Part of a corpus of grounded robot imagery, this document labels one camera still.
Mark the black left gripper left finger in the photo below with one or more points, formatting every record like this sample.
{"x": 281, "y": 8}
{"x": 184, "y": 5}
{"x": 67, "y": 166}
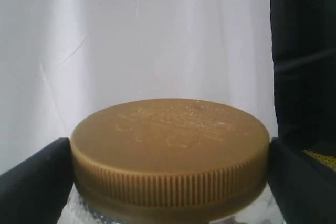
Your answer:
{"x": 37, "y": 189}

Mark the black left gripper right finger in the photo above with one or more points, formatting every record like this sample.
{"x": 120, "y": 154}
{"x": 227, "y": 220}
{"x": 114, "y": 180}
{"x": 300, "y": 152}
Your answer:
{"x": 303, "y": 188}

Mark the yellow millet bottle white cap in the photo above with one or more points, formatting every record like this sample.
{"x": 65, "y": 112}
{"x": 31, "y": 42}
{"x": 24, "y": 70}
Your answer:
{"x": 326, "y": 160}

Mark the clear jar gold lid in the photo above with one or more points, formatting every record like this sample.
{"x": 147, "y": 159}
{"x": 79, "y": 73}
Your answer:
{"x": 170, "y": 161}

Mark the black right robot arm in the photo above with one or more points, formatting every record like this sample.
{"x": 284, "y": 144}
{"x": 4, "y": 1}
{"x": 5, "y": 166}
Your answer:
{"x": 303, "y": 52}

